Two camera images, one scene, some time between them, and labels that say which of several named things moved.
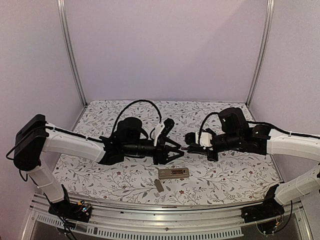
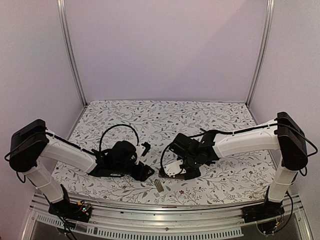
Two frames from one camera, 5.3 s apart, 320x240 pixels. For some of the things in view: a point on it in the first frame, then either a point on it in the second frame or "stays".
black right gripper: [203, 150] -> [194, 175]
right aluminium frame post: [268, 25] stays
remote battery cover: [158, 185] stays
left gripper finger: [171, 158] -> [146, 171]
